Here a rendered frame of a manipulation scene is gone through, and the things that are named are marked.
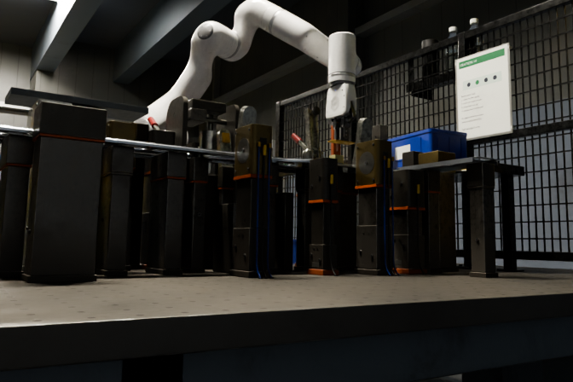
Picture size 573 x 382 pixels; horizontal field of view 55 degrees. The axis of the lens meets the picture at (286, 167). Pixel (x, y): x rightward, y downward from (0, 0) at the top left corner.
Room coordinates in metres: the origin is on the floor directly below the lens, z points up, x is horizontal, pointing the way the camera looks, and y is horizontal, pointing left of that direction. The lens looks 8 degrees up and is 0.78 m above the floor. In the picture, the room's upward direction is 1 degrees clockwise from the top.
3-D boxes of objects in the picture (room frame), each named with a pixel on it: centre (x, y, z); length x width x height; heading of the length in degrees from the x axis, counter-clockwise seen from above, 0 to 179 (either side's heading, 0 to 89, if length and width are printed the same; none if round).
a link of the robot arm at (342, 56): (1.65, -0.17, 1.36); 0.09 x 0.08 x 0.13; 156
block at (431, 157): (1.68, -0.47, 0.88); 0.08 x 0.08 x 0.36; 33
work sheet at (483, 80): (1.86, -0.68, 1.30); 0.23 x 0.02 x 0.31; 33
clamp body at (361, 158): (1.43, -0.24, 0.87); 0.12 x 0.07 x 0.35; 33
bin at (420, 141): (1.95, -0.48, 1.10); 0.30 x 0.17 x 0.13; 25
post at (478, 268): (1.41, -0.50, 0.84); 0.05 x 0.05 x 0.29; 33
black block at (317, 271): (1.38, -0.10, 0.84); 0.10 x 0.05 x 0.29; 33
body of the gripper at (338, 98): (1.64, -0.17, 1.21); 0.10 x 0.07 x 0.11; 33
